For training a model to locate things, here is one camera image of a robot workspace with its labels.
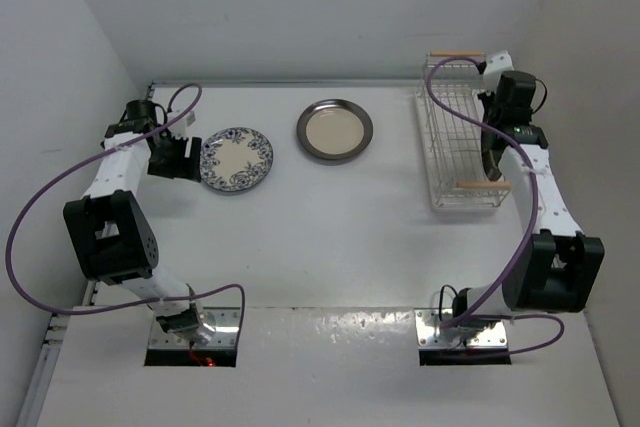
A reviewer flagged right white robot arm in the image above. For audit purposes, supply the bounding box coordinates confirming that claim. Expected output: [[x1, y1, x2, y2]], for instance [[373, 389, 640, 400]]
[[442, 70, 605, 329]]

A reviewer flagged blue floral ceramic plate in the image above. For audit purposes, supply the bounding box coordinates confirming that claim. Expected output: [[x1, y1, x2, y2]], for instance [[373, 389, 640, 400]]
[[199, 127, 274, 193]]

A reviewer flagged white wire dish rack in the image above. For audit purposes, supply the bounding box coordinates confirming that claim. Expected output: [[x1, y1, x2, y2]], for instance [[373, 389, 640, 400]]
[[414, 51, 511, 211]]

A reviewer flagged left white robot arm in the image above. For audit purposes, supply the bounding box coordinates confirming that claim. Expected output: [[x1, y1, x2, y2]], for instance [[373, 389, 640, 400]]
[[63, 100, 215, 345]]

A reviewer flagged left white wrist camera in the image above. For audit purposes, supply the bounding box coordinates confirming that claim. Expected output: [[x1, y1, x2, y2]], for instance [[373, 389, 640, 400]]
[[169, 111, 196, 139]]

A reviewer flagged metal base plate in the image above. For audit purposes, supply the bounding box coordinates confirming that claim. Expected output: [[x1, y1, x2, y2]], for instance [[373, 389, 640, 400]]
[[148, 307, 240, 350], [414, 307, 508, 351]]

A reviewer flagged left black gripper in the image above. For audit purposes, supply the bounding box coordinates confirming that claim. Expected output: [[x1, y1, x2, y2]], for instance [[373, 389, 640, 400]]
[[148, 132, 200, 182]]

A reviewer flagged brown rim cream plate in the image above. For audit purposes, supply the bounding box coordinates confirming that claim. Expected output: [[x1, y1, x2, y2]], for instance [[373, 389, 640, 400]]
[[295, 99, 374, 162]]

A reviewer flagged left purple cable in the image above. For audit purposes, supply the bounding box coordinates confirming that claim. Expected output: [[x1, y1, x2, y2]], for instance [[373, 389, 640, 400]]
[[4, 83, 246, 343]]

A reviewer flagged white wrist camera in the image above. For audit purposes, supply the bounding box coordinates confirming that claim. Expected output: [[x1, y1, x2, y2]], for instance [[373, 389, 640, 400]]
[[169, 111, 196, 139], [482, 50, 514, 89]]

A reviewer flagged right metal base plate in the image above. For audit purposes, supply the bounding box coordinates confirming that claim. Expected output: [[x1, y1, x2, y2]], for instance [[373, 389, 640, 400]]
[[414, 307, 508, 351]]

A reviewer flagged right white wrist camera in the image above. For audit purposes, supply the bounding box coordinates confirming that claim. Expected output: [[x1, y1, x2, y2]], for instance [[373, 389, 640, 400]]
[[482, 50, 514, 89]]

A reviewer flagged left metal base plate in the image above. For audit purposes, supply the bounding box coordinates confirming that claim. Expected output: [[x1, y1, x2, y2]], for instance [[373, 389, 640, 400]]
[[148, 307, 240, 350]]

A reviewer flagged black patterned rim plate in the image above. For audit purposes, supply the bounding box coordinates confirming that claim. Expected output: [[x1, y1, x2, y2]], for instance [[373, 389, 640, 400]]
[[480, 129, 502, 182]]

